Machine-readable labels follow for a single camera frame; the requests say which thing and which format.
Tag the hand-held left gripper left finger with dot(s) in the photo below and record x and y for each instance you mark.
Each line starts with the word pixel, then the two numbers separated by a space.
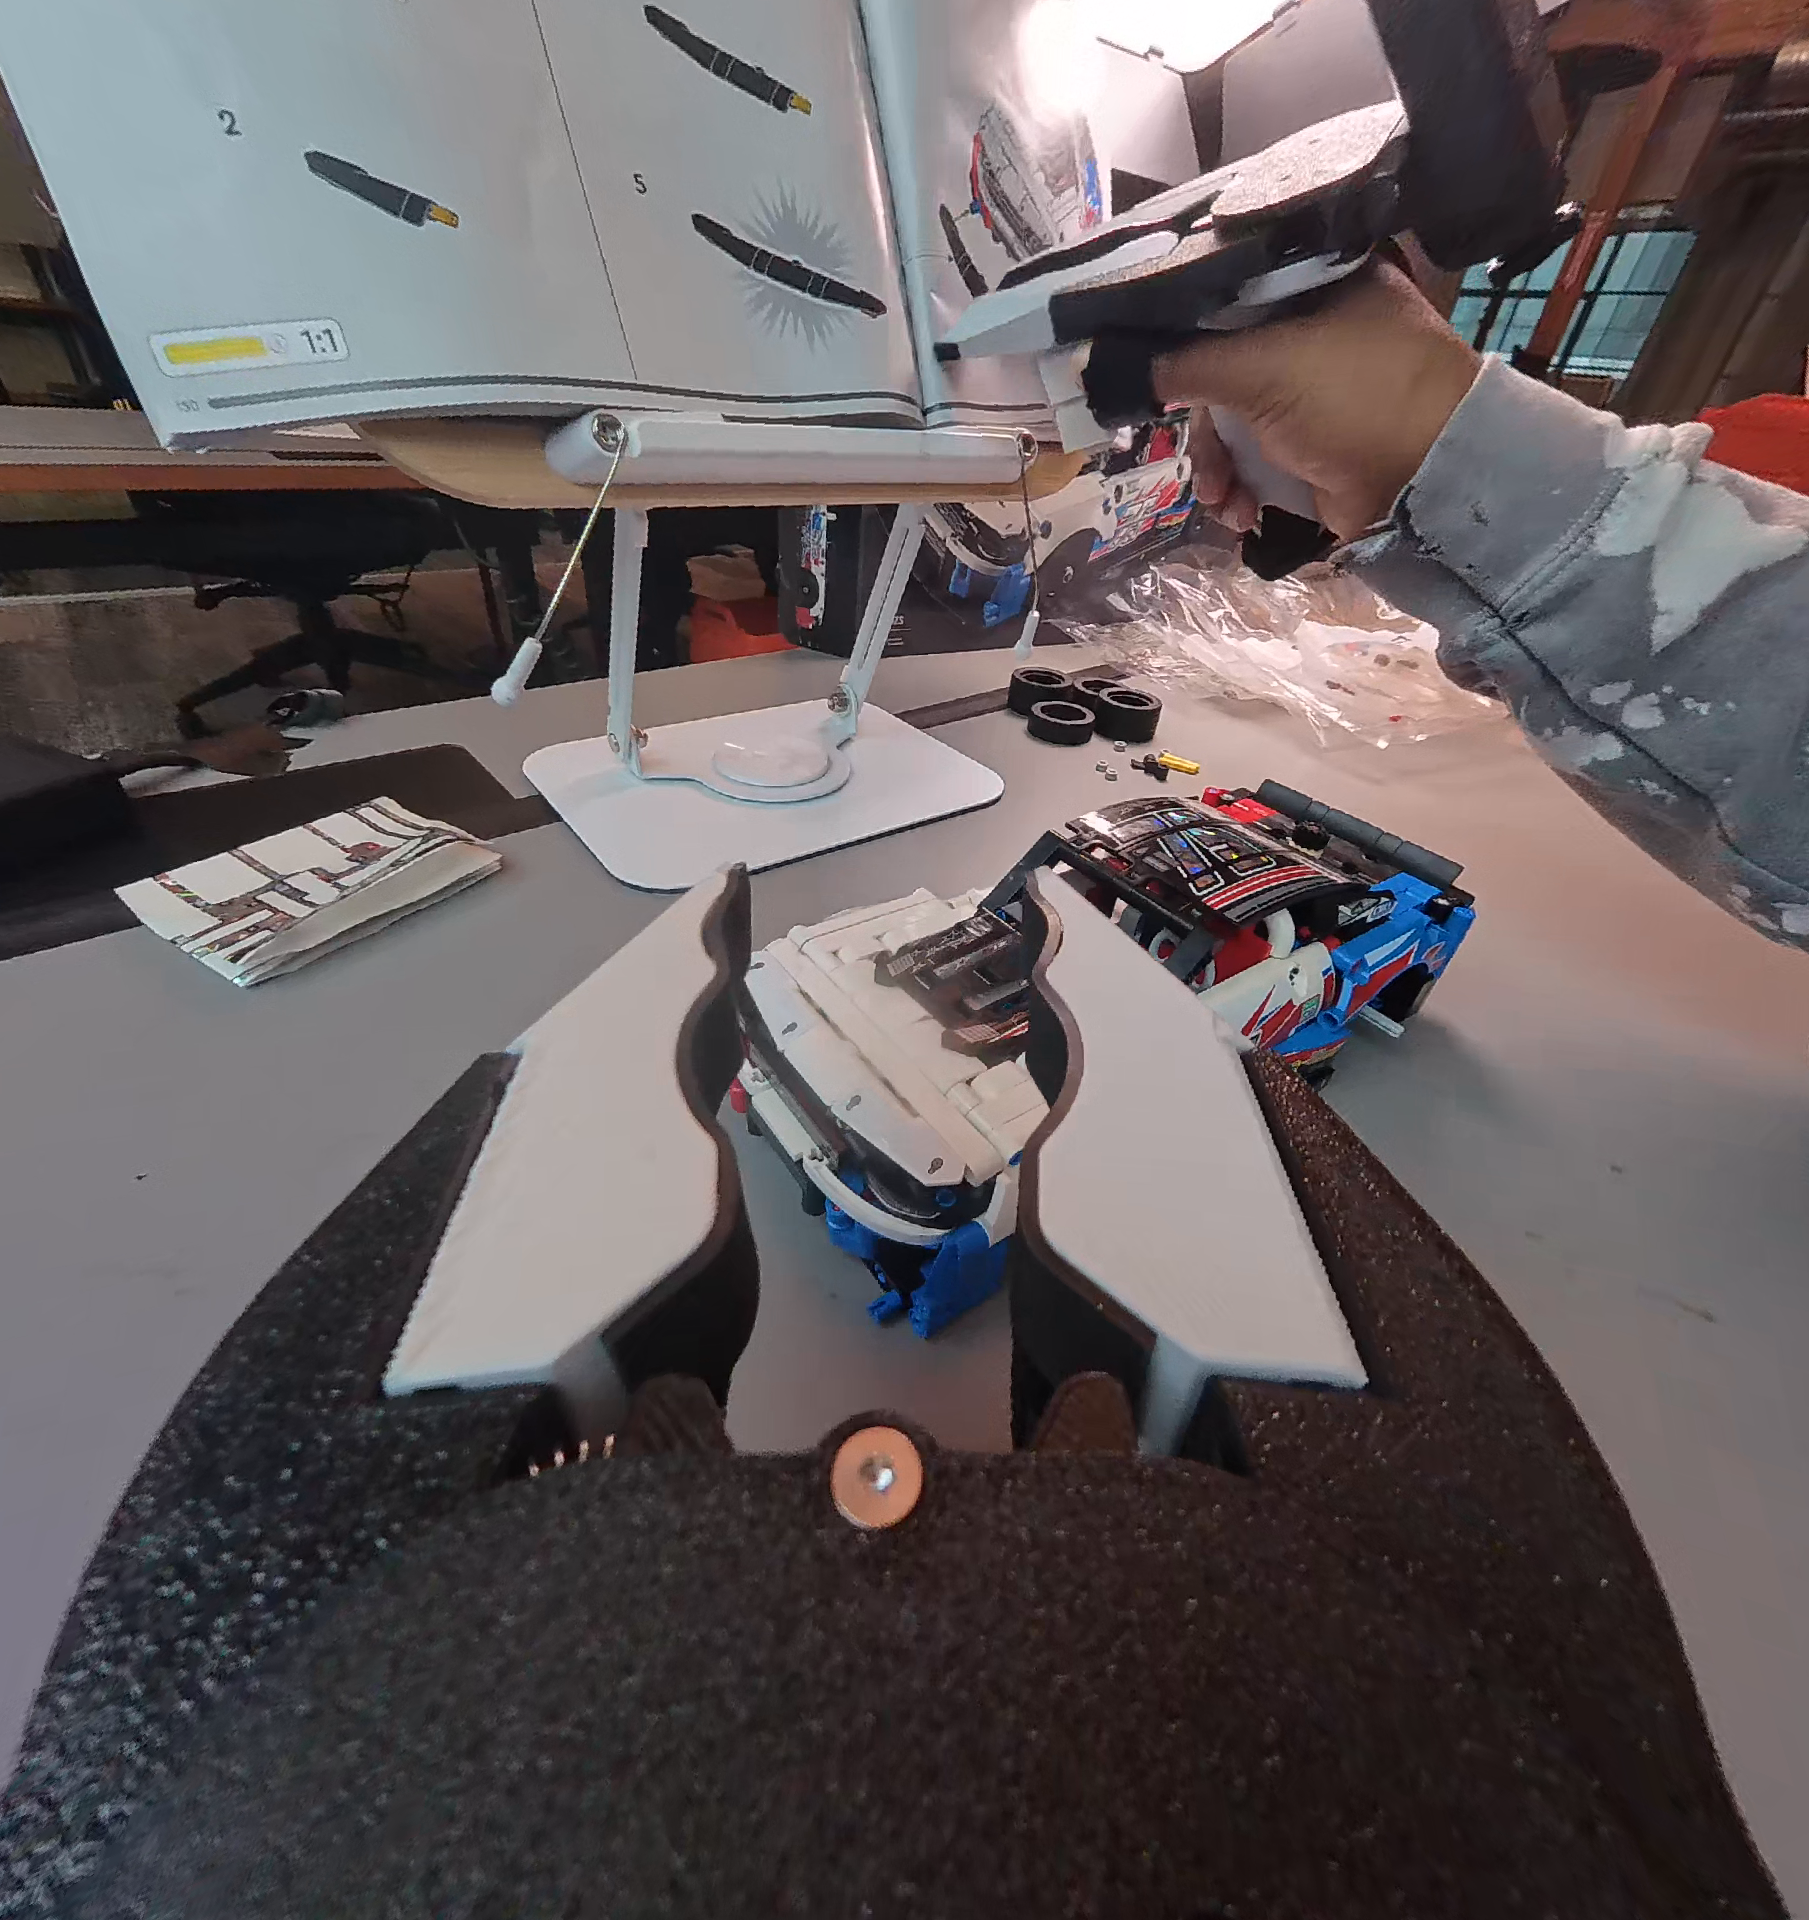
pixel 575 1185

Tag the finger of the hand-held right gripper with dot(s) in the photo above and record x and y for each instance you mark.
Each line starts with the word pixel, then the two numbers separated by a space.
pixel 1010 323
pixel 1099 240

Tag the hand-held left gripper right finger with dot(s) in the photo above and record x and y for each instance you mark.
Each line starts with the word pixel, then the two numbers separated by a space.
pixel 1191 1202

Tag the toy car instruction booklet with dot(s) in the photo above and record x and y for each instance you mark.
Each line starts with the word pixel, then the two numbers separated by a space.
pixel 471 224

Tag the person's right forearm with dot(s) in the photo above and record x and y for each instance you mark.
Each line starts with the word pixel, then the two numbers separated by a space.
pixel 1625 602

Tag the grey desk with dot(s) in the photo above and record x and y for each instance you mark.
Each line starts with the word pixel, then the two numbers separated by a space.
pixel 1521 1202

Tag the black desk mat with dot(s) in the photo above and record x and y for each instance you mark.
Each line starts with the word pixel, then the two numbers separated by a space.
pixel 440 780

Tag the person's right hand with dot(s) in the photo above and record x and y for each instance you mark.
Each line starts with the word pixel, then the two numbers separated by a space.
pixel 1340 406

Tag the studio light panel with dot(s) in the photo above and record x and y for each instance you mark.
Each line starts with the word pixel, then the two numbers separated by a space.
pixel 1143 46

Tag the black toy car set box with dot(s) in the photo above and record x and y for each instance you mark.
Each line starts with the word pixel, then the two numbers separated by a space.
pixel 1131 511

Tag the dark framed window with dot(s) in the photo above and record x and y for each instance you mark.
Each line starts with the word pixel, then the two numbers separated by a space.
pixel 1579 301

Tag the small black rubber tyre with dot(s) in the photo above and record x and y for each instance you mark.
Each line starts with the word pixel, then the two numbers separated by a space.
pixel 1131 731
pixel 1019 698
pixel 1062 737
pixel 1109 685

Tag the folded sticker sheet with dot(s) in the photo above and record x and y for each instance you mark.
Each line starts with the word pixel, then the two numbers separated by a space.
pixel 319 893

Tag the orange object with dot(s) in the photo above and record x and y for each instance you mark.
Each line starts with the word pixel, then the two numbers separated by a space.
pixel 741 617

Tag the clear plastic bag pile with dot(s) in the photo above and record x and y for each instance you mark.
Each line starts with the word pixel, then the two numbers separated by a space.
pixel 1295 660

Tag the white book stand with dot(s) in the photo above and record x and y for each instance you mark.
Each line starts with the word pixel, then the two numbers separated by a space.
pixel 876 797

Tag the orange container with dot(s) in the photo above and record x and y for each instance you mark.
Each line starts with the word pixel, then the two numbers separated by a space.
pixel 1791 443

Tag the black office chair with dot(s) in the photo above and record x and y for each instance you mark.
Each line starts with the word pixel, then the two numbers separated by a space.
pixel 319 602

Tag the black box-shaped device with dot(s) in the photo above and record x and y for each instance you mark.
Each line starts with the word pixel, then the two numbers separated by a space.
pixel 35 811

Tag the background wooden table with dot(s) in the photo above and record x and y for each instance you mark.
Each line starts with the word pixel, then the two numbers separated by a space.
pixel 125 450

